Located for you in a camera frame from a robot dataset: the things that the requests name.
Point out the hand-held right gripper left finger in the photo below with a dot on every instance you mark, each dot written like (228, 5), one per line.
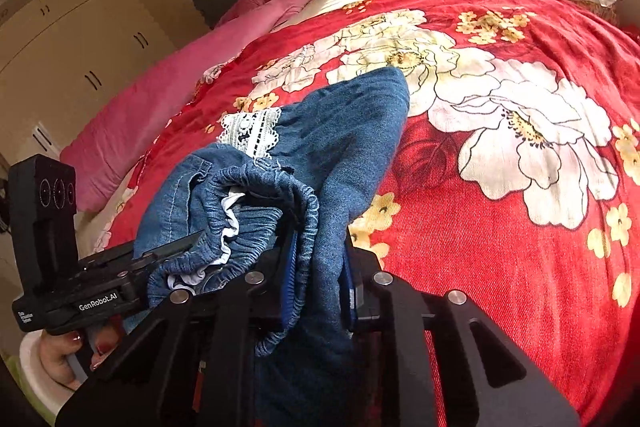
(289, 287)

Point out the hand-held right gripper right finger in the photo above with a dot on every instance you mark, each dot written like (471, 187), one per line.
(350, 292)

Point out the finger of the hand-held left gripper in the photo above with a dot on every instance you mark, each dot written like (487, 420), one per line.
(165, 245)

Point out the blue denim pants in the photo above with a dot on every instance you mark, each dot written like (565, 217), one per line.
(345, 147)

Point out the person's left hand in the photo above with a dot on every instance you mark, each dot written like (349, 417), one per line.
(55, 352)

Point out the pink blanket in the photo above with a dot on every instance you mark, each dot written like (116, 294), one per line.
(150, 107)

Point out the white plastic tub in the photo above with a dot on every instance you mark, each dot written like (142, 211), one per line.
(35, 377)

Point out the red floral blanket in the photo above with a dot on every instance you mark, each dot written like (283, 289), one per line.
(500, 257)

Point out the beige wardrobe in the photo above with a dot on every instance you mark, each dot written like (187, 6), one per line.
(75, 32)

